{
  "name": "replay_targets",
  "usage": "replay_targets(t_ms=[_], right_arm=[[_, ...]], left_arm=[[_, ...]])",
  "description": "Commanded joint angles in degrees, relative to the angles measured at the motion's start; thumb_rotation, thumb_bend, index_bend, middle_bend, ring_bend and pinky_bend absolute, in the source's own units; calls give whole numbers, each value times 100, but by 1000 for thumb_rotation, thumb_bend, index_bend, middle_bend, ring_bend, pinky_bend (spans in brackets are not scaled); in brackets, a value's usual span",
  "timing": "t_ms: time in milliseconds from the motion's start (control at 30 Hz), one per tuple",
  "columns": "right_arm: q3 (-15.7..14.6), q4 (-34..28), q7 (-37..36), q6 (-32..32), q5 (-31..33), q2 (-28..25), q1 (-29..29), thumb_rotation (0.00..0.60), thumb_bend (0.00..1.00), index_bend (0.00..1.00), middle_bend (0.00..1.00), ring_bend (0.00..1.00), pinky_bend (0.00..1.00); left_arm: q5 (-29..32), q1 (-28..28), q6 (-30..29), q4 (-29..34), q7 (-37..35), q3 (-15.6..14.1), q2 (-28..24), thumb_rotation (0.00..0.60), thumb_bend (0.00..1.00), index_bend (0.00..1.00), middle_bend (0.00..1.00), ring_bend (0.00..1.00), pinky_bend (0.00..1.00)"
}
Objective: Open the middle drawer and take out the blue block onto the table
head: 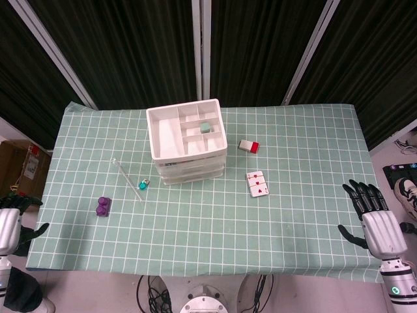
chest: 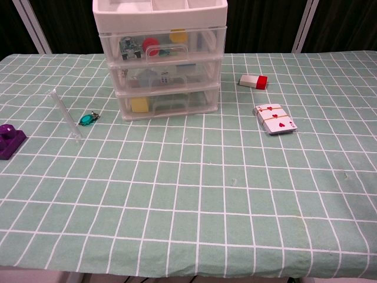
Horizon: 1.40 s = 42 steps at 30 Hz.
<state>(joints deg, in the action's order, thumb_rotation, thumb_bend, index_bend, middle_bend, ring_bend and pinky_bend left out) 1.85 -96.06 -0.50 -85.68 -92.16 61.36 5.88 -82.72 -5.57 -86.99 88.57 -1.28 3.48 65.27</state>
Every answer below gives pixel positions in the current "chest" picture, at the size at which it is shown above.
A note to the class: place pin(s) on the clear drawer with die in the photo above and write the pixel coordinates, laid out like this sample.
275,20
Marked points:
203,75

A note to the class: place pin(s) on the clear drawer with circuit board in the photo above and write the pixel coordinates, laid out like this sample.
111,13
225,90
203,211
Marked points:
203,47

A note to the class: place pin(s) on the white plastic drawer cabinet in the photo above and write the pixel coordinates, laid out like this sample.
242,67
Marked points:
159,17

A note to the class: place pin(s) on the purple plastic block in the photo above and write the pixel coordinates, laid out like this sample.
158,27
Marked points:
10,143

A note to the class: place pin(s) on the green grid tablecloth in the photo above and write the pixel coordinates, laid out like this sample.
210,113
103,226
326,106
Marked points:
188,191

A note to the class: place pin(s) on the yellow square block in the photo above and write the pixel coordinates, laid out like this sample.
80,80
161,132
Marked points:
139,105

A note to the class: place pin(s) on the white die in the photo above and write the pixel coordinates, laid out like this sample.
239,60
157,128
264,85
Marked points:
164,79

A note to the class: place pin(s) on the grey-blue block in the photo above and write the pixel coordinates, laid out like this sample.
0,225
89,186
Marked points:
147,78

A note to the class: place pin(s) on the white and red eraser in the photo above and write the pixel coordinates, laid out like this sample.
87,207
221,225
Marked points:
253,81

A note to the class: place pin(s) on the banded playing card deck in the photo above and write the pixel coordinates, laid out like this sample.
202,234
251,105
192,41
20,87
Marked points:
277,120

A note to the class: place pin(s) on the red round disc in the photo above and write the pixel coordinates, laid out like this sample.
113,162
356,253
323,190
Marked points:
150,43

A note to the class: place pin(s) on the yellow round block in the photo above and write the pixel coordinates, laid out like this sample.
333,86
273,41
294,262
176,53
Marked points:
178,36

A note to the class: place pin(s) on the green circuit board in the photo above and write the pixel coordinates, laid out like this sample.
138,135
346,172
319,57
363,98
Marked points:
129,47

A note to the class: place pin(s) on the clear plastic tube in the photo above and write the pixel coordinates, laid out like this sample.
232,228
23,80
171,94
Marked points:
66,116

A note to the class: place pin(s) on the white frame post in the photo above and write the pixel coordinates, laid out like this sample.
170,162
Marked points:
32,26
305,26

